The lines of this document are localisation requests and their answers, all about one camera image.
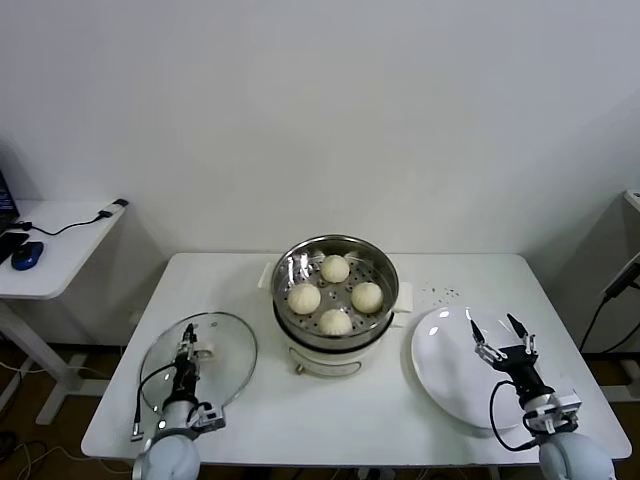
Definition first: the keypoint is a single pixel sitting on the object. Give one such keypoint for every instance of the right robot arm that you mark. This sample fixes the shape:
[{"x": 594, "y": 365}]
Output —
[{"x": 575, "y": 452}]

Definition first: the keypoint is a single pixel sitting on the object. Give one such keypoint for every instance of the white side desk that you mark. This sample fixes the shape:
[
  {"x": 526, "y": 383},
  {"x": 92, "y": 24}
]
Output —
[{"x": 60, "y": 250}]

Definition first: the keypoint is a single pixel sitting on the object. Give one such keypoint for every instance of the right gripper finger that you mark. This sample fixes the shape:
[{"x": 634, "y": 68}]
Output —
[
  {"x": 481, "y": 340},
  {"x": 522, "y": 332}
]

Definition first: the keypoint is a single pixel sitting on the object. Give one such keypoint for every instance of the blue computer mouse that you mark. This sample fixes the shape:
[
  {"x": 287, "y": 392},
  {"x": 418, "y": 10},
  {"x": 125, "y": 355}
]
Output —
[{"x": 26, "y": 255}]

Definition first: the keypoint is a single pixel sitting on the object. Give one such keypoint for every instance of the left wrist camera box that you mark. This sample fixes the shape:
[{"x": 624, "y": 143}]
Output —
[{"x": 210, "y": 417}]

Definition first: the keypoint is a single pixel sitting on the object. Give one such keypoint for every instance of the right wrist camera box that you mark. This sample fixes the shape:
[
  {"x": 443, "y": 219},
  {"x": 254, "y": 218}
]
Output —
[{"x": 557, "y": 405}]

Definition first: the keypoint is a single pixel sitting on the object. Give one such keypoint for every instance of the perforated steel steamer basket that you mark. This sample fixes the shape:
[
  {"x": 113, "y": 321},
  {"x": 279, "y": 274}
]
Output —
[{"x": 290, "y": 272}]

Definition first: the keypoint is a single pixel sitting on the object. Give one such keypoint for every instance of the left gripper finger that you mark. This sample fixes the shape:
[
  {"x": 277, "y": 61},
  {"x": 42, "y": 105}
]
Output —
[{"x": 188, "y": 337}]

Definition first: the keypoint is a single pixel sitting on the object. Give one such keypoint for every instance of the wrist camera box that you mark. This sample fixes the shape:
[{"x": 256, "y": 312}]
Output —
[
  {"x": 210, "y": 417},
  {"x": 557, "y": 405}
]

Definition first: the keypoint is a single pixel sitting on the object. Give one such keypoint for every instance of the white cabinet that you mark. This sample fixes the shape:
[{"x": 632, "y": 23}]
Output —
[{"x": 634, "y": 197}]

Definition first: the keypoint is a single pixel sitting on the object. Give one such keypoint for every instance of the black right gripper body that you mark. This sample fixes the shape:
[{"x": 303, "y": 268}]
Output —
[{"x": 517, "y": 367}]

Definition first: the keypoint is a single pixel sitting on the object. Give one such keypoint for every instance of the white steamed baozi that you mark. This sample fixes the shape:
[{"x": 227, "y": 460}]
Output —
[
  {"x": 304, "y": 299},
  {"x": 367, "y": 297},
  {"x": 335, "y": 267},
  {"x": 335, "y": 322}
]

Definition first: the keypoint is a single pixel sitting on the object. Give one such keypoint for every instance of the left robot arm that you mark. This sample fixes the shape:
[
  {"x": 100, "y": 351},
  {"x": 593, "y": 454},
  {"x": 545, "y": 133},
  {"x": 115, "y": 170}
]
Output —
[{"x": 167, "y": 452}]

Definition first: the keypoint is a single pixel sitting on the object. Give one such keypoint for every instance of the white round plate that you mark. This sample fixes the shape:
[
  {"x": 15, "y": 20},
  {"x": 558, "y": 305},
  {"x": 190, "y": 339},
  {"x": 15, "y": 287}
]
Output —
[{"x": 445, "y": 360}]

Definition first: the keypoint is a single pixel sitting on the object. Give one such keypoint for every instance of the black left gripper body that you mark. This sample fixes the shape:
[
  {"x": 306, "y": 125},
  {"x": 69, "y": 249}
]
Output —
[{"x": 184, "y": 375}]

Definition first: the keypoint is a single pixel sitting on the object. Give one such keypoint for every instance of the round glass pot lid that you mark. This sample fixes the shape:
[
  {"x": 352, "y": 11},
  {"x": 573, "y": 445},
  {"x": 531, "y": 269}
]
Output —
[{"x": 225, "y": 370}]

